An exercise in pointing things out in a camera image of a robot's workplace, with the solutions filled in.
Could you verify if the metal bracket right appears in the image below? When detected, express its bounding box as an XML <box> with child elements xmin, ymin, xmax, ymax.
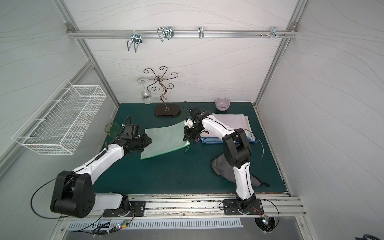
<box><xmin>260</xmin><ymin>27</ymin><xmax>287</xmax><ymax>39</ymax></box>

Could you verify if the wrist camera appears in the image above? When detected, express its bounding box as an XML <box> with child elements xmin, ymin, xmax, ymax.
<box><xmin>123</xmin><ymin>124</ymin><xmax>140</xmax><ymax>138</ymax></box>
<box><xmin>189</xmin><ymin>107</ymin><xmax>212</xmax><ymax>121</ymax></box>

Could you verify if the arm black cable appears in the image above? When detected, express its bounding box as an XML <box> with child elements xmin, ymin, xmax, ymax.
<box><xmin>242</xmin><ymin>128</ymin><xmax>265</xmax><ymax>160</ymax></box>
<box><xmin>29</xmin><ymin>175</ymin><xmax>73</xmax><ymax>220</ymax></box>

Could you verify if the bronze scroll stand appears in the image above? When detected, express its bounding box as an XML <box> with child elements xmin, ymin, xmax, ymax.
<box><xmin>143</xmin><ymin>66</ymin><xmax>181</xmax><ymax>117</ymax></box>

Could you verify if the metal hook clamp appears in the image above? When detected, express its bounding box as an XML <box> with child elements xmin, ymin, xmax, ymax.
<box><xmin>157</xmin><ymin>27</ymin><xmax>175</xmax><ymax>42</ymax></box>
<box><xmin>127</xmin><ymin>33</ymin><xmax>143</xmax><ymax>53</ymax></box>

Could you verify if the pink mesh document bag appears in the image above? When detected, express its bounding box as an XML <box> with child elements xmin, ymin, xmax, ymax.
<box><xmin>200</xmin><ymin>113</ymin><xmax>251</xmax><ymax>140</ymax></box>

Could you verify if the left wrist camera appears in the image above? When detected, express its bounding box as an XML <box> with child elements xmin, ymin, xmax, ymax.
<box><xmin>123</xmin><ymin>124</ymin><xmax>140</xmax><ymax>138</ymax></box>

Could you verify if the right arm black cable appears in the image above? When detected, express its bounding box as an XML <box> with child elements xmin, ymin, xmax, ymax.
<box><xmin>242</xmin><ymin>128</ymin><xmax>265</xmax><ymax>160</ymax></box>

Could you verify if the purple bowl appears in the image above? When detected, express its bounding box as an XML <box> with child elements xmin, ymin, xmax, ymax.
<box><xmin>215</xmin><ymin>98</ymin><xmax>231</xmax><ymax>112</ymax></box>

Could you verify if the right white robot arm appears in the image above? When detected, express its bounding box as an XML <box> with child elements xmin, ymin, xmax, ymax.
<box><xmin>184</xmin><ymin>117</ymin><xmax>256</xmax><ymax>207</ymax></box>

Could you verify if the metal ring clamp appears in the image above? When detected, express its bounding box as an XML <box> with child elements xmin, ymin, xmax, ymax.
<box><xmin>198</xmin><ymin>27</ymin><xmax>204</xmax><ymax>39</ymax></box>

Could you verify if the green mesh document bag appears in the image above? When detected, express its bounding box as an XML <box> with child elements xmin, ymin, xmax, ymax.
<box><xmin>141</xmin><ymin>121</ymin><xmax>190</xmax><ymax>160</ymax></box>

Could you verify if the green drinking glass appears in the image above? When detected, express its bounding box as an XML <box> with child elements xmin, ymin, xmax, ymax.
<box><xmin>104</xmin><ymin>122</ymin><xmax>123</xmax><ymax>139</ymax></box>

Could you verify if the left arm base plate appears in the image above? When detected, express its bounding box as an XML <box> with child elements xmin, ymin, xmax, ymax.
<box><xmin>103</xmin><ymin>201</ymin><xmax>146</xmax><ymax>218</ymax></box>

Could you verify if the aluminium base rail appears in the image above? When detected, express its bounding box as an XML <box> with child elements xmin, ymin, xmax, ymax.
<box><xmin>59</xmin><ymin>194</ymin><xmax>307</xmax><ymax>221</ymax></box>

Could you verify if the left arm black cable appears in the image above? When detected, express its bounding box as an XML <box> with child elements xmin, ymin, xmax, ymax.
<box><xmin>29</xmin><ymin>175</ymin><xmax>73</xmax><ymax>220</ymax></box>

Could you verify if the white wire basket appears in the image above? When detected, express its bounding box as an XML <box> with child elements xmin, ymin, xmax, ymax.
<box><xmin>12</xmin><ymin>80</ymin><xmax>107</xmax><ymax>155</ymax></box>

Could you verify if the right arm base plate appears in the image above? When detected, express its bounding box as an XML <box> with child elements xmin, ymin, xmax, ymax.
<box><xmin>222</xmin><ymin>199</ymin><xmax>265</xmax><ymax>216</ymax></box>

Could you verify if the metal hook clamp left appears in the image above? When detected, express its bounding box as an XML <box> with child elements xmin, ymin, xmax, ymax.
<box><xmin>127</xmin><ymin>33</ymin><xmax>143</xmax><ymax>53</ymax></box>

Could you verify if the aluminium top rail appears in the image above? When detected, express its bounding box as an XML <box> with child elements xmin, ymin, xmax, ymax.
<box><xmin>67</xmin><ymin>29</ymin><xmax>299</xmax><ymax>40</ymax></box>

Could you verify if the clear blue-zip document bag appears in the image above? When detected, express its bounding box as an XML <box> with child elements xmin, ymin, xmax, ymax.
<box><xmin>201</xmin><ymin>114</ymin><xmax>252</xmax><ymax>139</ymax></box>

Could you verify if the hanging wine glass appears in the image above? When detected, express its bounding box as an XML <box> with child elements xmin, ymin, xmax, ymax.
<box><xmin>138</xmin><ymin>78</ymin><xmax>152</xmax><ymax>105</ymax></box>

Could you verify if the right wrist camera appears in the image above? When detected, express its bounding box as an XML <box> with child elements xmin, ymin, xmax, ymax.
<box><xmin>189</xmin><ymin>107</ymin><xmax>212</xmax><ymax>121</ymax></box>

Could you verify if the metal hook clamp middle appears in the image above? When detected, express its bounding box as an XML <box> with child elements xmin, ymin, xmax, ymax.
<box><xmin>157</xmin><ymin>27</ymin><xmax>175</xmax><ymax>42</ymax></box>

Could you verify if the white mesh document bag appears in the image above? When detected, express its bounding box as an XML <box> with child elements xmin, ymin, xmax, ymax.
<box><xmin>201</xmin><ymin>138</ymin><xmax>260</xmax><ymax>145</ymax></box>

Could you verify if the grey microfibre cloth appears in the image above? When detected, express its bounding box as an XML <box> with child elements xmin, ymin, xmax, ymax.
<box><xmin>211</xmin><ymin>154</ymin><xmax>270</xmax><ymax>188</ymax></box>

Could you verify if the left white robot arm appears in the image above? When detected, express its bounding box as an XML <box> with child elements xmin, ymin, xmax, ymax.
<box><xmin>50</xmin><ymin>134</ymin><xmax>152</xmax><ymax>218</ymax></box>

